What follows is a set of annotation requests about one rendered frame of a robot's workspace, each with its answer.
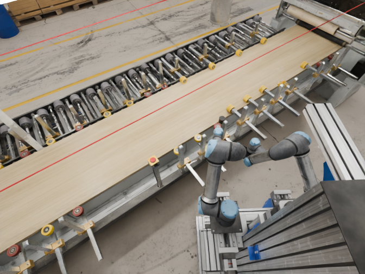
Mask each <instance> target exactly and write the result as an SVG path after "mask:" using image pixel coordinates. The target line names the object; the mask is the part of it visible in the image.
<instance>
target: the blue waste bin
mask: <svg viewBox="0 0 365 274"><path fill-rule="evenodd" d="M4 5H5V4H4ZM4 5H3V4H0V38H1V39H8V38H11V37H14V36H16V35H17V34H18V33H19V29H18V28H17V26H16V25H15V23H14V21H13V20H12V18H11V16H10V15H9V13H8V12H7V10H8V8H7V7H6V6H5V7H4Z"/></svg>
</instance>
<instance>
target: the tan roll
mask: <svg viewBox="0 0 365 274"><path fill-rule="evenodd" d="M284 8H285V9H287V13H288V14H290V15H292V16H294V17H296V18H298V19H300V20H302V21H304V22H306V23H308V24H310V25H313V26H315V27H318V26H320V25H321V24H323V23H325V22H327V20H325V19H323V18H321V17H319V16H316V15H314V14H312V13H310V12H308V11H305V10H303V9H300V8H298V7H296V6H294V5H290V6H289V7H288V6H285V5H284ZM339 27H340V26H338V25H336V24H334V23H332V22H330V21H329V22H327V23H325V24H323V25H322V26H320V27H318V28H319V29H321V30H323V31H325V32H327V33H329V34H331V35H335V34H336V33H339V34H341V35H343V36H345V37H347V38H349V39H351V40H352V39H353V38H354V37H353V36H351V35H349V34H346V33H344V32H342V31H340V30H338V28H339Z"/></svg>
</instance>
